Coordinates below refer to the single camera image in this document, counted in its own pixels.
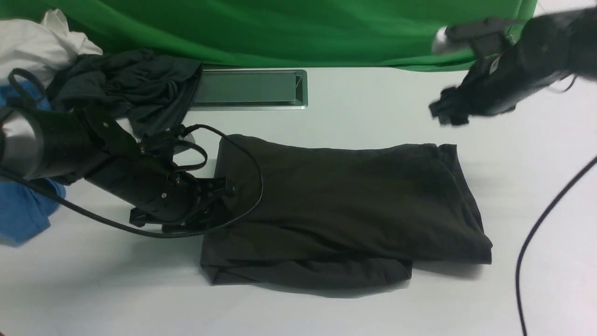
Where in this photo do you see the black left camera cable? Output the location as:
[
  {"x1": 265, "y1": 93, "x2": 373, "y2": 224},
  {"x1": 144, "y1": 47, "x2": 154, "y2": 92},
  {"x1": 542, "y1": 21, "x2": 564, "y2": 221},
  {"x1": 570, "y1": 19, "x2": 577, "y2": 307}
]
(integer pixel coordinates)
[{"x1": 0, "y1": 68, "x2": 264, "y2": 239}]

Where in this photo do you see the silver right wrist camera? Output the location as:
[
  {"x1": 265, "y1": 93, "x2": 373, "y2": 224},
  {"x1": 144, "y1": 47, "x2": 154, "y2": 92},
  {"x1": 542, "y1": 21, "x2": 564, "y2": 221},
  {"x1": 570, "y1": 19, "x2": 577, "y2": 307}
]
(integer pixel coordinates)
[{"x1": 431, "y1": 17, "x2": 513, "y2": 55}]

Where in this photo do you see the metal table cable hatch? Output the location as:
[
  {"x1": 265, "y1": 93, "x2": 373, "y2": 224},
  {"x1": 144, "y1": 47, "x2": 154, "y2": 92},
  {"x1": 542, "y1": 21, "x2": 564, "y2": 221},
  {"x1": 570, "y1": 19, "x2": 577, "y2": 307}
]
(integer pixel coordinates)
[{"x1": 189, "y1": 69, "x2": 308, "y2": 111}]

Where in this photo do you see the black right camera cable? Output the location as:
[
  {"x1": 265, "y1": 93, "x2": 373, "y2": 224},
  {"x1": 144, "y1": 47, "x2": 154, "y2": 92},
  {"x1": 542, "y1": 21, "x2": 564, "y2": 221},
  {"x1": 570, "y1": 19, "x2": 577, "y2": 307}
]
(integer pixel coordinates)
[{"x1": 515, "y1": 156, "x2": 597, "y2": 336}]

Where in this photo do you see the dark teal crumpled garment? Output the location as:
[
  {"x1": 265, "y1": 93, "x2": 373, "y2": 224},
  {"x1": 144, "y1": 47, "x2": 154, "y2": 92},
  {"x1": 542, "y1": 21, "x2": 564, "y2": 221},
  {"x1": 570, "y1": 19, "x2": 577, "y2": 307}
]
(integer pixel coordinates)
[{"x1": 46, "y1": 49, "x2": 203, "y2": 138}]

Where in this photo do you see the dark gray long-sleeve top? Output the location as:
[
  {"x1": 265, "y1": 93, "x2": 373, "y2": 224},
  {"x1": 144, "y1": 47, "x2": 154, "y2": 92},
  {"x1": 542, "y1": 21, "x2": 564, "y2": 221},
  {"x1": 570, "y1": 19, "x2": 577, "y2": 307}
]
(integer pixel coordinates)
[{"x1": 200, "y1": 134, "x2": 493, "y2": 291}]

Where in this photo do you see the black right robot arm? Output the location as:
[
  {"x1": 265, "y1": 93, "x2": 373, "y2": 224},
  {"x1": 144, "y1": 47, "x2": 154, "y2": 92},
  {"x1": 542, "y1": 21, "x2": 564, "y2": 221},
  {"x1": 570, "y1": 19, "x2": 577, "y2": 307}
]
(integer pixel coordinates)
[{"x1": 429, "y1": 7, "x2": 597, "y2": 126}]

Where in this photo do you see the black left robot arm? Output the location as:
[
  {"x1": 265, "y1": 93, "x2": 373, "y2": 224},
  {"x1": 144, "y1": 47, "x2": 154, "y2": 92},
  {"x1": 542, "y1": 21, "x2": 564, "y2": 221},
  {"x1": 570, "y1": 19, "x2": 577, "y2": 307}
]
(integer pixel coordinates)
[{"x1": 1, "y1": 108, "x2": 234, "y2": 235}]

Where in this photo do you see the black camera cable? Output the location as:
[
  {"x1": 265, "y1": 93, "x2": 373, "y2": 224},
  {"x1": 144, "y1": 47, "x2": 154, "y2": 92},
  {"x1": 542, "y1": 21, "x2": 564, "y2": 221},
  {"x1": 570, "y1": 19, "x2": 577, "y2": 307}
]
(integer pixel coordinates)
[
  {"x1": 0, "y1": 68, "x2": 264, "y2": 239},
  {"x1": 515, "y1": 156, "x2": 597, "y2": 336}
]

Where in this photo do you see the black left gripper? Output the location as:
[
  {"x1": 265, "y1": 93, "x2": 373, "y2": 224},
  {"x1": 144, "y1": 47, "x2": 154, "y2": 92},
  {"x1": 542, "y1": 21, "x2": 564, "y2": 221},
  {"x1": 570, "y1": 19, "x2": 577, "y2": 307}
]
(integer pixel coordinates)
[{"x1": 82, "y1": 109, "x2": 234, "y2": 234}]

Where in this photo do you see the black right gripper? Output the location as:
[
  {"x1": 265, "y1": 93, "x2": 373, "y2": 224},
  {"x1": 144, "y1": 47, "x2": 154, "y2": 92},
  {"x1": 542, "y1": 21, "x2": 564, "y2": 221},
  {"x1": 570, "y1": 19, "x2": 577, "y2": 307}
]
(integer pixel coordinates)
[{"x1": 429, "y1": 17, "x2": 573, "y2": 127}]

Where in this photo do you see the green backdrop cloth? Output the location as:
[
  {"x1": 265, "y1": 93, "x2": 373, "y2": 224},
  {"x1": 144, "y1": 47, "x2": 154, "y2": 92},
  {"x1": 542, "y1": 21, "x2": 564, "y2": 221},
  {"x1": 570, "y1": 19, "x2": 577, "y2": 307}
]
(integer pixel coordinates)
[{"x1": 1, "y1": 0, "x2": 537, "y2": 72}]

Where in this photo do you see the blue crumpled garment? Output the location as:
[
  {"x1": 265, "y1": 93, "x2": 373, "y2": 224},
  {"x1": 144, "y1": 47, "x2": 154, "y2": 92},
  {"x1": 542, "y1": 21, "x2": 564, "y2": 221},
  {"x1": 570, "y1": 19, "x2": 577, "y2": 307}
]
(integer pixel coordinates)
[{"x1": 0, "y1": 79, "x2": 66, "y2": 246}]

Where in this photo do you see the white crumpled garment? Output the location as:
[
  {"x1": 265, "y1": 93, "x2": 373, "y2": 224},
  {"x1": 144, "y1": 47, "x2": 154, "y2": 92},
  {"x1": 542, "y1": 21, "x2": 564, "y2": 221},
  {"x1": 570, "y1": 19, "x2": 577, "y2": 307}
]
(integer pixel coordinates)
[{"x1": 0, "y1": 9, "x2": 103, "y2": 87}]

